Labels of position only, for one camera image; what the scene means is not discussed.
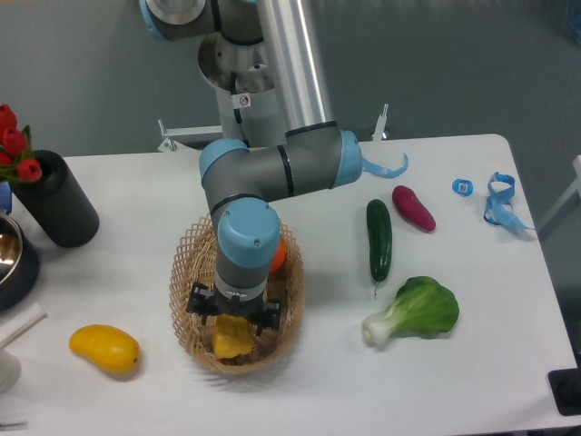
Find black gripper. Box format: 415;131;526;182
186;282;281;336

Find yellow bell pepper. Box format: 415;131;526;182
212;314;253;359

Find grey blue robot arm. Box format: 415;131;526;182
140;1;362;330

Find woven wicker basket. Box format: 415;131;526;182
169;215;305;375

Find orange fruit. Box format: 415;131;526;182
270;239;287;273

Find yellow mango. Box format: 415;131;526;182
69;324;141;373

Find green cucumber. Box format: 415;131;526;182
366;199;393;294

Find green bok choy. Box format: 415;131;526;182
361;276;459;347

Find blue curved tape strip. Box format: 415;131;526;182
362;153;409;179

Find purple sweet potato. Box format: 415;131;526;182
391;185;436;233

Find black cylindrical vase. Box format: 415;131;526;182
9;150;100;248

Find black metal bowl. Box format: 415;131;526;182
1;213;40;311

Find white lamp stand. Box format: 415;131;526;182
1;302;47;393

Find small blue tape roll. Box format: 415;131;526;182
452;178;474;197

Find red artificial tulips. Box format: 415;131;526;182
1;104;43;183

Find tangled blue tape ribbon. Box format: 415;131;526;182
483;172;534;231

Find black device at edge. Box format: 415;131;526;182
547;368;580;416

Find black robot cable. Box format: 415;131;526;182
229;72;251;149

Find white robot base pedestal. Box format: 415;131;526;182
157;35;390;154

